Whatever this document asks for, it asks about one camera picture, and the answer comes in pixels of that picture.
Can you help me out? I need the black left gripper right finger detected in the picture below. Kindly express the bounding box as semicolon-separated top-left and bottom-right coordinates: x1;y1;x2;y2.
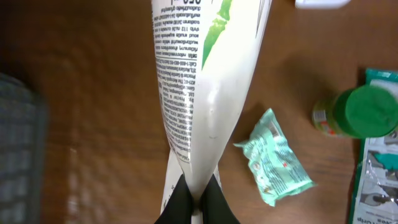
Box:
200;175;240;224

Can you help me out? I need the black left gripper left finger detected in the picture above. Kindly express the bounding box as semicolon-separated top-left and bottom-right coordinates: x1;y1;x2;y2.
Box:
155;174;193;224

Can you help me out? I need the mint green small packet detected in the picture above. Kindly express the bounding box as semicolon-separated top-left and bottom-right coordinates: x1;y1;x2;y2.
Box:
234;109;315;207

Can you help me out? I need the white tube with tan cap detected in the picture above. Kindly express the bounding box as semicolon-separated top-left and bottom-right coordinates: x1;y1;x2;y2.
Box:
151;0;271;223

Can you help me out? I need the green 3M wipes packet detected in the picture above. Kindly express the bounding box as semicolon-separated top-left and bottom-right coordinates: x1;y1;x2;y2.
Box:
348;67;398;224

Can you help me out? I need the green lid jar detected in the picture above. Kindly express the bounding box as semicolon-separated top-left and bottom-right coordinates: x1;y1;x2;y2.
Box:
312;85;397;139

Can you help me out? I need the white barcode scanner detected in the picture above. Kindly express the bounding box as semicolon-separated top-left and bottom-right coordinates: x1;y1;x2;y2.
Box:
295;0;351;9

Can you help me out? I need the grey plastic basket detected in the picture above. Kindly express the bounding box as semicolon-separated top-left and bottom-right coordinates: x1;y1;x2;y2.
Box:
1;73;48;224

